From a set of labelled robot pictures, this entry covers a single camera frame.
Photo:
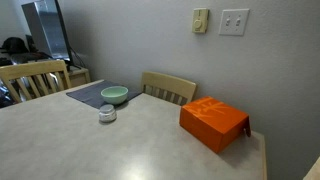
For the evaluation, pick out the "small light wooden cabinet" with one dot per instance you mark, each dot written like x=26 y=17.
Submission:
x=79 y=78

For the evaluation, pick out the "flat screen monitor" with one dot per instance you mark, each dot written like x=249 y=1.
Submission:
x=46 y=30

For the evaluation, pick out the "beige wall thermostat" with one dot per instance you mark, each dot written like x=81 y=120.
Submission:
x=200 y=20

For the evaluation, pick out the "light wooden slat-back chair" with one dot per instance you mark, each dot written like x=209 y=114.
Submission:
x=33 y=68
x=166 y=83

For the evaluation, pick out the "mint green bowl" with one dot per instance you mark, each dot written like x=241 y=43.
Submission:
x=114 y=96

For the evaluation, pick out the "dark grey cloth placemat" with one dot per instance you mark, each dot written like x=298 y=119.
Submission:
x=85 y=94

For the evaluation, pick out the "silver candle jar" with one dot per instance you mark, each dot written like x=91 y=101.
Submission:
x=107 y=117

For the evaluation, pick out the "light wooden chair corner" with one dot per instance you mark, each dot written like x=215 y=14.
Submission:
x=313 y=171

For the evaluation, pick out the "white double light switch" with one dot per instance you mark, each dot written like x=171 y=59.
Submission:
x=234 y=22

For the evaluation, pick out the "orange cardboard box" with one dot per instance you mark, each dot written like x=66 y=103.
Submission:
x=213 y=123

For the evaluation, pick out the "black bag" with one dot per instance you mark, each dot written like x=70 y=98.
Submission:
x=14 y=45

